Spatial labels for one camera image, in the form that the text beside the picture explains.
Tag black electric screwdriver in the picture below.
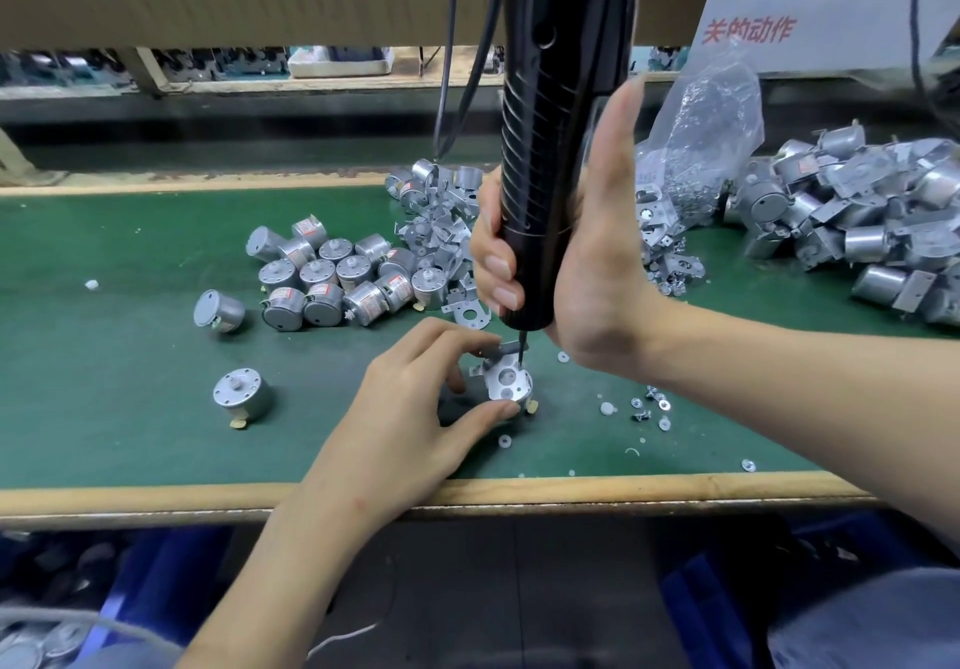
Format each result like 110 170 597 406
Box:
495 0 644 355

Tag pile of assembled motors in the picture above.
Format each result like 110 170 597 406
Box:
727 121 960 330

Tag heap of grey binned motors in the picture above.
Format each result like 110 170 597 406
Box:
0 533 122 669

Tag person's left forearm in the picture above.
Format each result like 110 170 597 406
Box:
177 488 422 669

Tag white paper sign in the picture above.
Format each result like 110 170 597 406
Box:
693 0 960 78

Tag black hanging cable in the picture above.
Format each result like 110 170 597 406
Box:
435 0 462 160
442 0 504 160

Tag silver round motor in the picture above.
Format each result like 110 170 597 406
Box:
477 361 539 415

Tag small clear plastic bag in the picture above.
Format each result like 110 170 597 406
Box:
637 53 767 228

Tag pile of silver motors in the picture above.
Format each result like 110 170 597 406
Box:
192 215 452 430

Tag dark blue crate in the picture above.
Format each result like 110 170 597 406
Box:
660 511 932 669

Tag scatter of small silver screws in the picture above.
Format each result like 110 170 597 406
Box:
499 346 759 475

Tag slanted wooden post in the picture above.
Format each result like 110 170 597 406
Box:
0 128 62 183

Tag grey blue trousers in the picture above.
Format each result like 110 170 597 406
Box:
768 563 960 669

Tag blue plastic bin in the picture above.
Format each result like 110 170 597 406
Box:
67 526 234 669

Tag person's left hand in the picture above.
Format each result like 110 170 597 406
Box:
307 316 524 535

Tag person's right hand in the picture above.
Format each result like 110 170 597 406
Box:
472 76 677 378

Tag green bench mat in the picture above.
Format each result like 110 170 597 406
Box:
0 188 960 490

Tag pile of metal brackets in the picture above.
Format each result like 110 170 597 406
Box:
382 158 707 333

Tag silver metal bracket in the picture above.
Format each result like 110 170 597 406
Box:
477 338 534 390

